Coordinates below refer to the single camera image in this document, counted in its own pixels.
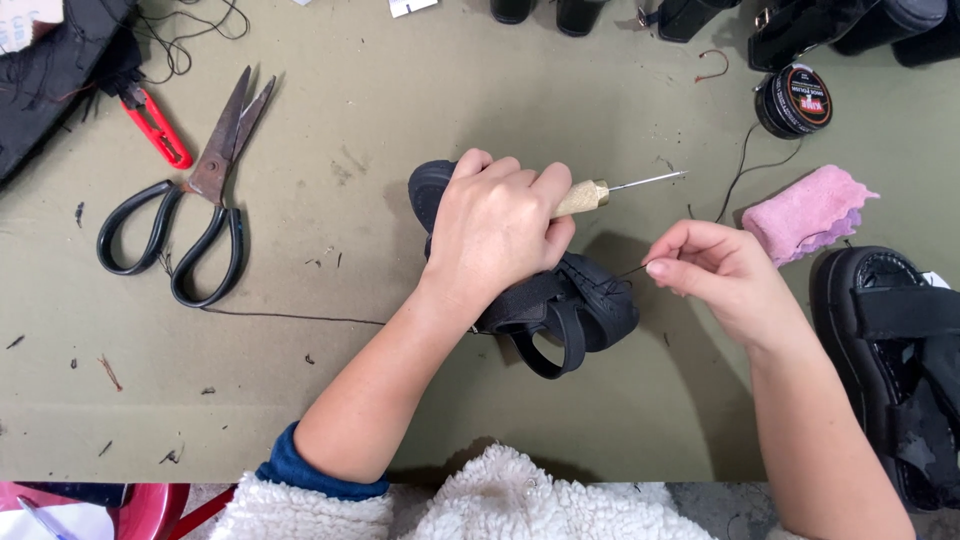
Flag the black sewing thread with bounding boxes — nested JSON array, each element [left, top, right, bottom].
[[201, 262, 651, 335]]

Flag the black chunky shoe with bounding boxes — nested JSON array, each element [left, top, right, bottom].
[[831, 0, 949, 57], [891, 16, 960, 69]]

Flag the red handled nippers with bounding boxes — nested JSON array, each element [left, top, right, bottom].
[[112, 75, 194, 171]]

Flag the black buckled shoe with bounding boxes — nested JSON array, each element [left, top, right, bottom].
[[637, 0, 742, 44]]

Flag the white paper sheet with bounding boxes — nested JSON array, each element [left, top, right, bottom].
[[0, 501, 115, 540]]

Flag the white printed paper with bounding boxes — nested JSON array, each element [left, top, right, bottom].
[[0, 0, 66, 55]]

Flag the pink fluffy cloth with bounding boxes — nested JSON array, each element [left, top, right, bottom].
[[741, 164, 881, 269]]

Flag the person's left hand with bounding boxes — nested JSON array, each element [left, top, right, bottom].
[[420, 147, 577, 310]]

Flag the loose black thread strand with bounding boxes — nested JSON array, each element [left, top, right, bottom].
[[714, 121, 804, 224]]

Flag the wooden handled sewing awl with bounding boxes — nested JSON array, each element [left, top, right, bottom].
[[551, 170, 690, 220]]

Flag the red plastic stool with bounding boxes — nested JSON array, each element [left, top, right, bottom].
[[0, 482, 238, 540]]

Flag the black fabric piece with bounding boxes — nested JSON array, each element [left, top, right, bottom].
[[0, 0, 144, 185]]

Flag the blue pen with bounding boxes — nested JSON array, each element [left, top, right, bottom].
[[16, 495, 76, 540]]

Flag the glossy black platform sandal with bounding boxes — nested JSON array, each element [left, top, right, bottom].
[[810, 245, 960, 513]]

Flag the round black polish tin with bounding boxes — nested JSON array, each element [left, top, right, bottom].
[[753, 62, 834, 141]]

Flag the person's right hand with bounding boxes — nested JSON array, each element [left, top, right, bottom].
[[641, 219, 809, 355]]

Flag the tangled black thread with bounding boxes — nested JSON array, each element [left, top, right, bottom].
[[101, 0, 250, 85]]

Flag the rusty black handled scissors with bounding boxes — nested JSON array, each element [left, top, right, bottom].
[[96, 65, 277, 309]]

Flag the glossy black buckled boot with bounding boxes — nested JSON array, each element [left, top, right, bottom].
[[747, 0, 882, 74]]

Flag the brown thread scrap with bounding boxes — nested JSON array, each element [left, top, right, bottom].
[[693, 49, 730, 84]]

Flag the white fleece jacket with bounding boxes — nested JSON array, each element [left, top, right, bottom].
[[208, 442, 807, 540]]

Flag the small black strap sandal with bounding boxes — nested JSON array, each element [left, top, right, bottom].
[[407, 159, 642, 381]]

